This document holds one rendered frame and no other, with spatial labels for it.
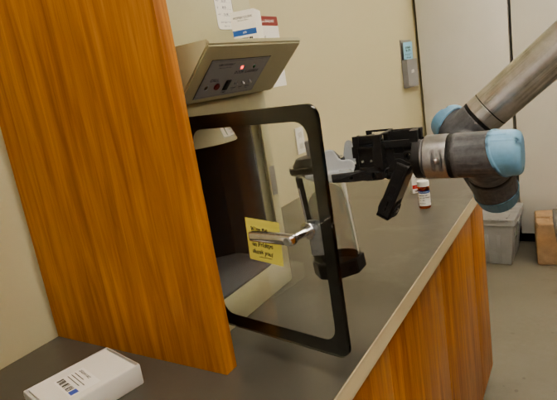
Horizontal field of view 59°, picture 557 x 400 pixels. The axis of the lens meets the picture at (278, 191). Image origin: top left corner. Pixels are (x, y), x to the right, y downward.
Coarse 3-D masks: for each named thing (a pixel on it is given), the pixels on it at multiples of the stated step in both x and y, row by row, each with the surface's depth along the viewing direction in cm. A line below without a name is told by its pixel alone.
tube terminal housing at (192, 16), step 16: (176, 0) 91; (192, 0) 94; (208, 0) 98; (240, 0) 108; (176, 16) 91; (192, 16) 94; (208, 16) 98; (176, 32) 90; (192, 32) 94; (208, 32) 98; (224, 32) 102; (240, 96) 107; (256, 96) 112; (192, 112) 94; (208, 112) 98; (224, 112) 102
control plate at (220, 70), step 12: (216, 60) 86; (228, 60) 89; (240, 60) 92; (252, 60) 96; (264, 60) 100; (216, 72) 89; (228, 72) 92; (240, 72) 95; (252, 72) 99; (204, 84) 88; (240, 84) 99; (252, 84) 103; (204, 96) 91
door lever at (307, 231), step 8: (304, 224) 75; (256, 232) 76; (264, 232) 75; (272, 232) 75; (304, 232) 74; (312, 232) 74; (256, 240) 76; (264, 240) 75; (272, 240) 74; (280, 240) 72; (288, 240) 71; (296, 240) 72
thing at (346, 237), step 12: (336, 192) 93; (336, 204) 94; (348, 204) 96; (336, 216) 94; (348, 216) 95; (336, 228) 94; (348, 228) 95; (348, 240) 95; (348, 252) 95; (360, 252) 98
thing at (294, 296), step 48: (240, 144) 80; (288, 144) 73; (240, 192) 83; (288, 192) 76; (240, 240) 86; (336, 240) 73; (240, 288) 90; (288, 288) 81; (336, 288) 75; (288, 336) 85; (336, 336) 77
